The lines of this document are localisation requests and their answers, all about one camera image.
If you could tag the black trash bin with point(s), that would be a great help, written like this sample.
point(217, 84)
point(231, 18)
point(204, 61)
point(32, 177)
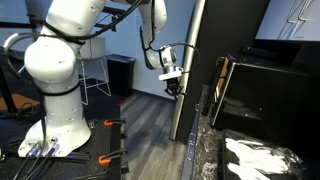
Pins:
point(120, 76)

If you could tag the white chair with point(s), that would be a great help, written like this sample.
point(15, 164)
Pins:
point(93, 50)

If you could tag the black glass microwave door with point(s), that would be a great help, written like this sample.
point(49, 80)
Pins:
point(210, 93)

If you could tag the black camera boom bar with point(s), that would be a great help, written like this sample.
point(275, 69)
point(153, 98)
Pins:
point(16, 24)

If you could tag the white upper cabinet door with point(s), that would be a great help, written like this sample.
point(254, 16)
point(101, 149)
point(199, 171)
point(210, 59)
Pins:
point(313, 31)
point(273, 20)

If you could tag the black power strip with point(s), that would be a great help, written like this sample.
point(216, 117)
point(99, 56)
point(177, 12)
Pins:
point(256, 52)

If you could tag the white cabinet door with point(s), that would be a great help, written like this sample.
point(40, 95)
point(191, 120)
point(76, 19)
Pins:
point(273, 20)
point(190, 166)
point(313, 31)

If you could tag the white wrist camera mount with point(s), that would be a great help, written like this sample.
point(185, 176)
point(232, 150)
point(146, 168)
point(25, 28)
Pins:
point(170, 75)

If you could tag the black stereo camera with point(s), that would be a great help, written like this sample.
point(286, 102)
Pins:
point(115, 11)

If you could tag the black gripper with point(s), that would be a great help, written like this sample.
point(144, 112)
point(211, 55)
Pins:
point(173, 84)

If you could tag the white lower cabinet door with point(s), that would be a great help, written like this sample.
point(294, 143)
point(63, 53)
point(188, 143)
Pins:
point(190, 166)

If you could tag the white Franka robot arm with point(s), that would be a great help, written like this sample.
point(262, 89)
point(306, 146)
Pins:
point(53, 63)

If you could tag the black refrigerator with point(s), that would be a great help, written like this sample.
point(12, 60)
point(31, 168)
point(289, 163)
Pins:
point(233, 26)

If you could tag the black perforated mounting table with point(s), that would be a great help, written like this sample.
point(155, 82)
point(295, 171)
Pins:
point(100, 140)

